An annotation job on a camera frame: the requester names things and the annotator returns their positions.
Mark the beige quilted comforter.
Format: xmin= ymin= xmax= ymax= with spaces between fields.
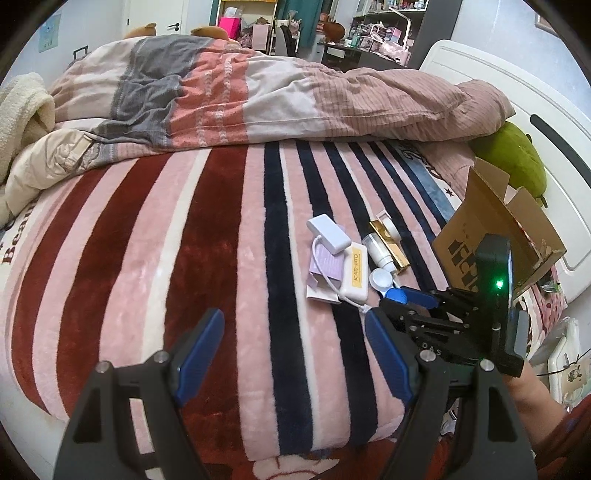
xmin=1 ymin=128 xmax=98 ymax=227

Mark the green plush pillow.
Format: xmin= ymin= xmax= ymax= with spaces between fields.
xmin=468 ymin=121 xmax=547 ymax=207

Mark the pink bag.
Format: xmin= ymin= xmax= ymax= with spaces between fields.
xmin=218 ymin=17 xmax=242 ymax=40

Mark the brown plush toy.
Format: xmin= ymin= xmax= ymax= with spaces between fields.
xmin=190 ymin=26 xmax=229 ymax=41

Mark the white power adapter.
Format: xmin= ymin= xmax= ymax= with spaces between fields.
xmin=307 ymin=214 xmax=352 ymax=255

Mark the person's right hand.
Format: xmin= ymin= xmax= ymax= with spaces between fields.
xmin=504 ymin=362 xmax=552 ymax=405

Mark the dark shelf with items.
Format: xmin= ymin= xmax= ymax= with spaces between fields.
xmin=318 ymin=0 xmax=462 ymax=72

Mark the striped fleece blanket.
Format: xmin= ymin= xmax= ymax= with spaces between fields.
xmin=1 ymin=141 xmax=459 ymax=479

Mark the purple card booklet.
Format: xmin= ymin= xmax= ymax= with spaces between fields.
xmin=306 ymin=243 xmax=345 ymax=304

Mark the small white bottle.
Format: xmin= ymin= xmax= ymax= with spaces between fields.
xmin=363 ymin=233 xmax=398 ymax=273

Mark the brown cardboard box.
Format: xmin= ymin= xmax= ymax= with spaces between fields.
xmin=432 ymin=159 xmax=566 ymax=296

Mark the white headboard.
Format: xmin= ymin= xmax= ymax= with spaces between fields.
xmin=420 ymin=40 xmax=590 ymax=302

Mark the white yellow label case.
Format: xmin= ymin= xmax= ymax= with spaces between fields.
xmin=339 ymin=242 xmax=369 ymax=304

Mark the pink grey striped duvet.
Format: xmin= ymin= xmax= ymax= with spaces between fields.
xmin=51 ymin=35 xmax=514 ymax=151

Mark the gold white box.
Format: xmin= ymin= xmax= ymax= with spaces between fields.
xmin=370 ymin=210 xmax=410 ymax=273

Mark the cream fluffy blanket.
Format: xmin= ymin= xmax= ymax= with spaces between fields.
xmin=1 ymin=72 xmax=55 ymax=184

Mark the white door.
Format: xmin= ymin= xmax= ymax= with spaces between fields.
xmin=122 ymin=0 xmax=186 ymax=35

